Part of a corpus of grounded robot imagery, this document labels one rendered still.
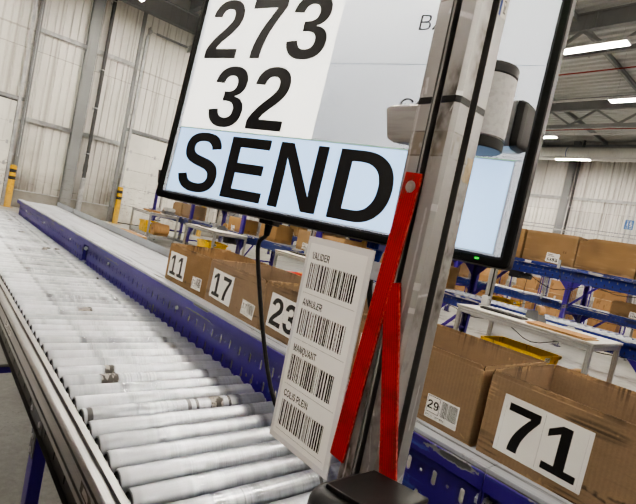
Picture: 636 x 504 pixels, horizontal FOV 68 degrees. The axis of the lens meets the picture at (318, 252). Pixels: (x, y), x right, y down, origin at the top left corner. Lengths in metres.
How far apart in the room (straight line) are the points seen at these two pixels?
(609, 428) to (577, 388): 0.33
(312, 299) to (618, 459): 0.64
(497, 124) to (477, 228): 0.11
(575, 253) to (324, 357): 5.44
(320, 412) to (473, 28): 0.33
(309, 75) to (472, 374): 0.68
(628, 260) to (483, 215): 5.18
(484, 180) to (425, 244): 0.15
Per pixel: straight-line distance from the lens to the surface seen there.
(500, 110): 0.42
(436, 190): 0.36
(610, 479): 0.96
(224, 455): 1.09
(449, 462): 1.02
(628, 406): 1.23
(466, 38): 0.39
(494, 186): 0.49
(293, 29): 0.65
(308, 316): 0.44
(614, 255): 5.68
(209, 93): 0.69
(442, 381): 1.07
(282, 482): 1.03
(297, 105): 0.60
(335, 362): 0.41
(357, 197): 0.52
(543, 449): 0.99
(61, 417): 1.20
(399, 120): 0.53
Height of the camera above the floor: 1.25
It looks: 3 degrees down
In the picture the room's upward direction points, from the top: 12 degrees clockwise
